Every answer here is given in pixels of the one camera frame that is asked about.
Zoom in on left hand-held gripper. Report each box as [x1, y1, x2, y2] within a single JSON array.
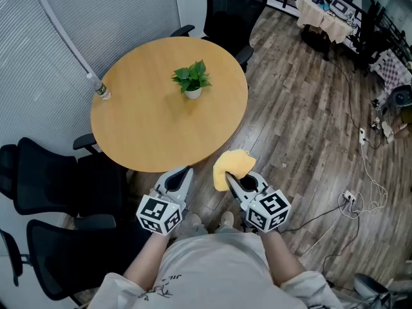
[[136, 165, 194, 236]]

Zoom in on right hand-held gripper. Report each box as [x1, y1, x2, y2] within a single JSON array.
[[225, 171, 292, 234]]

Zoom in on yellow cloth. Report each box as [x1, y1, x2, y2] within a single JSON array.
[[212, 149, 258, 192]]

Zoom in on green potted plant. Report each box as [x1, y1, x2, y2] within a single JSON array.
[[171, 59, 212, 100]]

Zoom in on person's left forearm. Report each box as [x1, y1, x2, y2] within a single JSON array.
[[122, 229, 170, 291]]

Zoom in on person's right forearm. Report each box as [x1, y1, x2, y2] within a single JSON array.
[[259, 229, 306, 286]]

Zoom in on person's beige right shoe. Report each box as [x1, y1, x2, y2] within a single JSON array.
[[219, 211, 235, 233]]

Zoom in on person's beige shoe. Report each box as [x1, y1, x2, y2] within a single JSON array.
[[219, 211, 235, 233], [175, 212, 207, 238]]

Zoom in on person's beige left shoe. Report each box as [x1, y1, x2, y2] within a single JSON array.
[[175, 212, 207, 238]]

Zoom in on person's white shirt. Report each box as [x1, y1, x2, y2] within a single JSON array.
[[88, 230, 344, 309]]

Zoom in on clear plastic bottle green label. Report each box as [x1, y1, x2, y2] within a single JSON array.
[[86, 72, 112, 101]]

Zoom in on black mesh office chair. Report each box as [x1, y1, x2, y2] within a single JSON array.
[[0, 216, 152, 302], [0, 133, 129, 218]]

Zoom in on grey rounded object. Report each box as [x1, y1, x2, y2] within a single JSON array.
[[353, 272, 393, 304]]

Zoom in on black office chair grey armrests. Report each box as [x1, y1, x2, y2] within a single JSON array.
[[169, 0, 268, 73]]

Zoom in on black round appliance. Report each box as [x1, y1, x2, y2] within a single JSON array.
[[388, 84, 412, 109]]

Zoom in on beige cloth covered table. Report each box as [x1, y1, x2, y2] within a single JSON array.
[[295, 0, 355, 56]]

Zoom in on checkered cloth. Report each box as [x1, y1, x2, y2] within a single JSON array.
[[370, 48, 412, 104]]

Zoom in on white device box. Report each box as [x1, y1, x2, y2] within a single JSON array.
[[331, 0, 351, 15]]

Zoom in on white floor cable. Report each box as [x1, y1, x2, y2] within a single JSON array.
[[336, 143, 389, 217]]

